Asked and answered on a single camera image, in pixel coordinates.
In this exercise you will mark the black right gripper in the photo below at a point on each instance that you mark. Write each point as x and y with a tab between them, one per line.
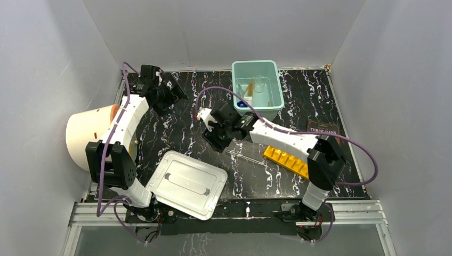
210	136

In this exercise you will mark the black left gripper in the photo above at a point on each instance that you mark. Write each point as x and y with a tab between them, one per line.
171	89

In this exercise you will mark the blue capped glass tube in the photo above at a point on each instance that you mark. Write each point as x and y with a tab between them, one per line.
241	104

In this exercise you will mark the clear glass test tube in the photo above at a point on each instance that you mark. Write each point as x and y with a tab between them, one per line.
243	157

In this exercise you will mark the clear glass beaker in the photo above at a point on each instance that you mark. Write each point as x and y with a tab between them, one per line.
259	84

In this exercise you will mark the white bin lid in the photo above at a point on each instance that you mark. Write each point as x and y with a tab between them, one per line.
187	184

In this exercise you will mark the metal crucible tongs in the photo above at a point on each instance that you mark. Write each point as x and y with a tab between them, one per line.
242	91

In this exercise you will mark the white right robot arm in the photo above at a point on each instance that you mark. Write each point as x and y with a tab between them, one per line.
321	153

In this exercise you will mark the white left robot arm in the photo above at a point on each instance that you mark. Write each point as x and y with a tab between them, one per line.
109	161

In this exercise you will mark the mint green plastic bin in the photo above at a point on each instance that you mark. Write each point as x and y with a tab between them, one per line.
244	72

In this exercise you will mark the yellow test tube rack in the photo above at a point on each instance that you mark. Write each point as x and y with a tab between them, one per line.
287	161

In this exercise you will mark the dark book three days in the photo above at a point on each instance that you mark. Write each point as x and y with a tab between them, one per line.
314	126

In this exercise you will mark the white drum orange face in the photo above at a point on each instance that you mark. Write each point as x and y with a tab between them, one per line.
89	126

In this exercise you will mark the aluminium frame rail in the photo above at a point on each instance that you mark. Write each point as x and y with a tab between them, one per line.
239	216

